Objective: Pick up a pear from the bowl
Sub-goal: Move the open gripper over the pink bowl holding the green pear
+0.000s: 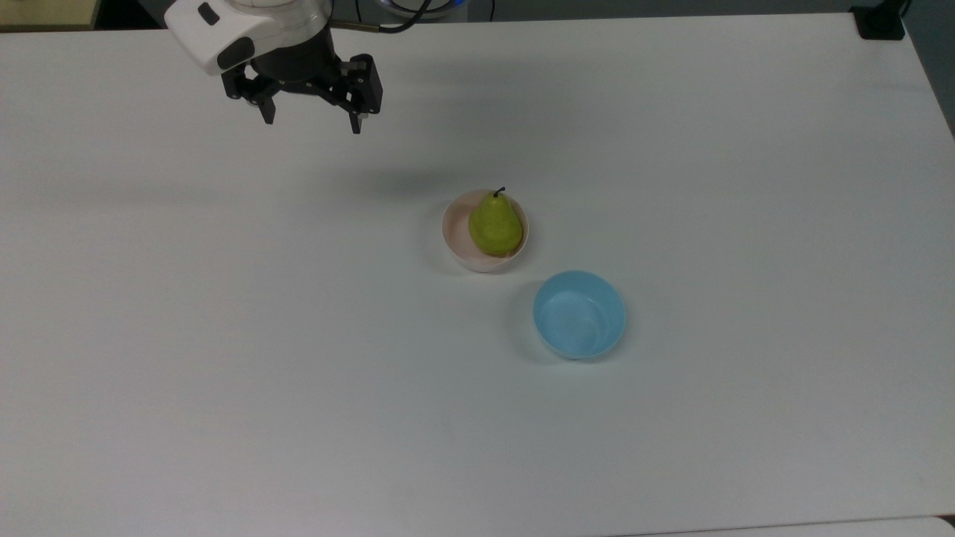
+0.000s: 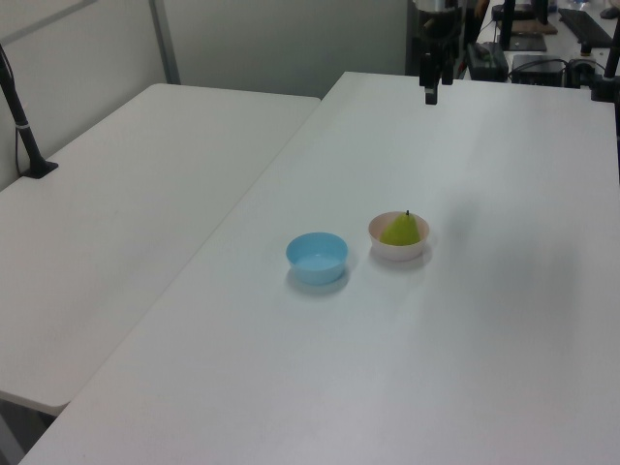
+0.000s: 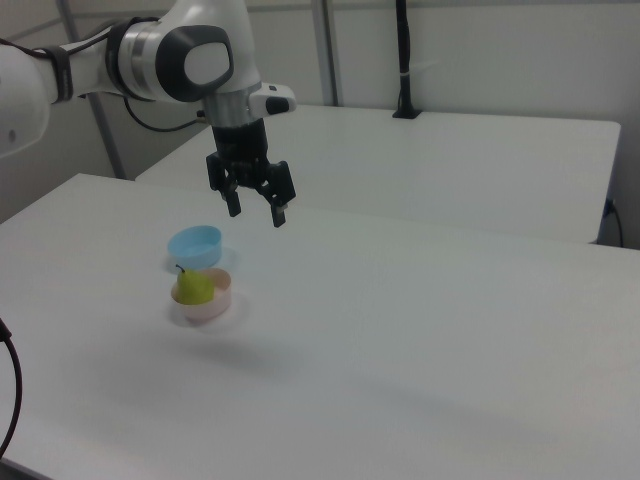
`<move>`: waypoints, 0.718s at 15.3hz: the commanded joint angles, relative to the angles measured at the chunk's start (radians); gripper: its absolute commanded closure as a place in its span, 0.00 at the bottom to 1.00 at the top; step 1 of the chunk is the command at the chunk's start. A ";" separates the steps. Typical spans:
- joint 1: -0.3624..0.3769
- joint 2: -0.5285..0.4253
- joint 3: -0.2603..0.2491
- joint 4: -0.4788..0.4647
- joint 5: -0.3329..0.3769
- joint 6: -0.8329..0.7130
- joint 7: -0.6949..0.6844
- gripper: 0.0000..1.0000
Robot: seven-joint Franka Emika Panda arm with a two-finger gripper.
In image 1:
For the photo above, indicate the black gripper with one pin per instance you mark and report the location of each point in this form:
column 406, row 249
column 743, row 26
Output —
column 295, row 63

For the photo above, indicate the green pear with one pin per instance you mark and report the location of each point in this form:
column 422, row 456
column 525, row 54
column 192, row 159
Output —
column 494, row 227

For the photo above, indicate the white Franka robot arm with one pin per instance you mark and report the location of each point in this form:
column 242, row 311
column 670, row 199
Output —
column 224, row 30

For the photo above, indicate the pink plastic bowl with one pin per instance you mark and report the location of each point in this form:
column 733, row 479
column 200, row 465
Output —
column 456, row 246

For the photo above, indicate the blue plastic bowl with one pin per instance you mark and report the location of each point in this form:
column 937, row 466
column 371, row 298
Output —
column 578, row 317

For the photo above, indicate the beige wooden cabinet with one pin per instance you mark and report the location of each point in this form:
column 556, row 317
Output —
column 45, row 13

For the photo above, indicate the black table clamp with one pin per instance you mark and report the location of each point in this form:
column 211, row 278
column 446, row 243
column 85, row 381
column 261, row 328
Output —
column 880, row 22

